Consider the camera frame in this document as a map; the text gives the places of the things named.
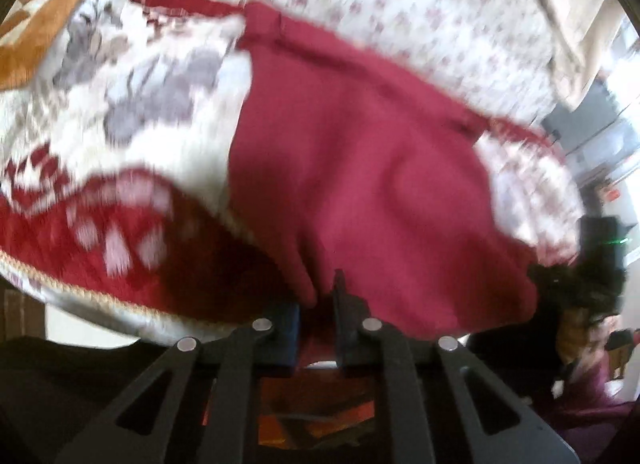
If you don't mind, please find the orange cloth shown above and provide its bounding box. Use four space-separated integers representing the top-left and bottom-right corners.
205 376 377 451

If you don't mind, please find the orange patterned cushion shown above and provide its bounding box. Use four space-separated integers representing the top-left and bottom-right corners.
0 0 116 92

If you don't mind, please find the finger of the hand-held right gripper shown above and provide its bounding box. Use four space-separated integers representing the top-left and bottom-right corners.
527 263 581 305

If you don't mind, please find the dark red shirt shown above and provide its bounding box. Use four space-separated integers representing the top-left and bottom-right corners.
227 1 541 339

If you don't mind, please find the white floral quilt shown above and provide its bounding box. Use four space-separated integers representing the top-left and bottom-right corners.
112 0 561 129

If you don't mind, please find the red and white plush blanket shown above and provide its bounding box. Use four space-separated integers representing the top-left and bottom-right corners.
0 0 588 345

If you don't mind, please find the maroon cloth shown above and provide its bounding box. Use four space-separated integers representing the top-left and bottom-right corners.
530 329 640 464

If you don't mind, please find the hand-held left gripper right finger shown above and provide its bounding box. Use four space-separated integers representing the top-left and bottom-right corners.
332 269 583 464

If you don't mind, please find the beige curtain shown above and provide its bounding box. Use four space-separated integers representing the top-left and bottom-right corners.
512 0 626 109

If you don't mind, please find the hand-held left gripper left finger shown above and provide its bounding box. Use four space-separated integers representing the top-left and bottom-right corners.
52 301 301 464

